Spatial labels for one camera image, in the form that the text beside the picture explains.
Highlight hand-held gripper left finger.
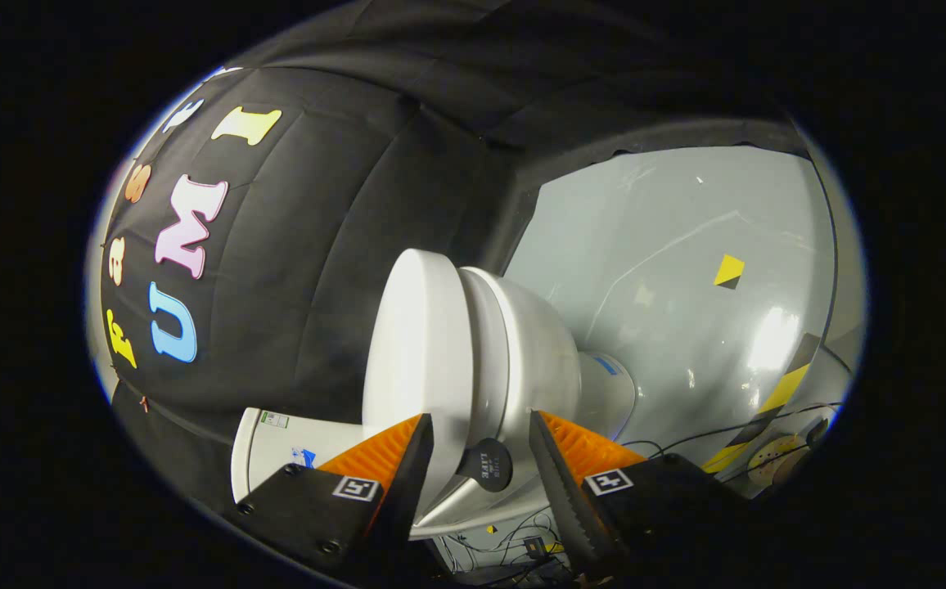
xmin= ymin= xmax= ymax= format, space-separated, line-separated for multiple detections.
xmin=232 ymin=413 xmax=443 ymax=588

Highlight small yellow black tape piece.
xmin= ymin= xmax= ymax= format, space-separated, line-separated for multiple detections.
xmin=714 ymin=254 xmax=746 ymax=290

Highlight white toilet lid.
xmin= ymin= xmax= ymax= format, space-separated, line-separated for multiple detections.
xmin=363 ymin=248 xmax=560 ymax=541

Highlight black backdrop cloth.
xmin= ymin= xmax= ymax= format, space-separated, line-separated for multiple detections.
xmin=101 ymin=0 xmax=811 ymax=510

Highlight round yellowish floor disc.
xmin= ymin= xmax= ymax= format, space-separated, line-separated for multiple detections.
xmin=746 ymin=434 xmax=809 ymax=488

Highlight white toilet bowl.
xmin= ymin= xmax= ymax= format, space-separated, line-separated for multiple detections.
xmin=461 ymin=266 xmax=638 ymax=461

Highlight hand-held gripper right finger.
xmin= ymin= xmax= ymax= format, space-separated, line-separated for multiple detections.
xmin=528 ymin=411 xmax=760 ymax=580

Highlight thin black floor cable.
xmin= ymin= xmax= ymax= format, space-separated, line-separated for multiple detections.
xmin=643 ymin=399 xmax=847 ymax=461

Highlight long yellow black tape strip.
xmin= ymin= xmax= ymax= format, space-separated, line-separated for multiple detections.
xmin=702 ymin=333 xmax=822 ymax=475

